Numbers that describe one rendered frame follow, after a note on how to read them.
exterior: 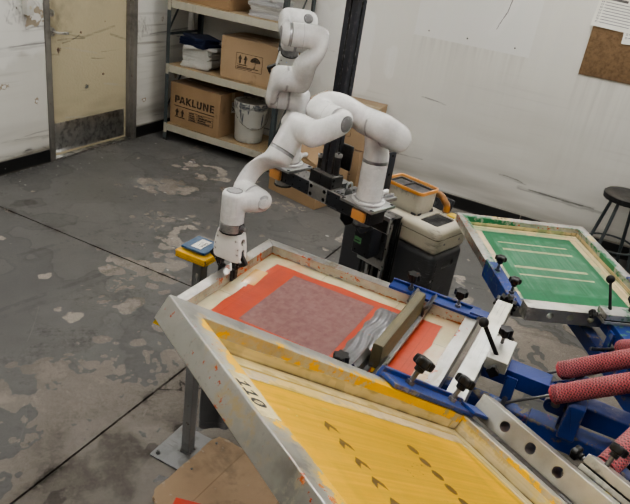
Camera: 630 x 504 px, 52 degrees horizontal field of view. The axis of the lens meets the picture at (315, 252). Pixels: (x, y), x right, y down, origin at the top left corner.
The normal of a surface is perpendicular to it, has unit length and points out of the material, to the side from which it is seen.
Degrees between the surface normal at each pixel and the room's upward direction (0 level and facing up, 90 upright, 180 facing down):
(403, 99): 90
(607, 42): 90
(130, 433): 0
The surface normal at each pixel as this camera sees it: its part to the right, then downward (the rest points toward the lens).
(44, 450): 0.14, -0.89
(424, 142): -0.46, 0.34
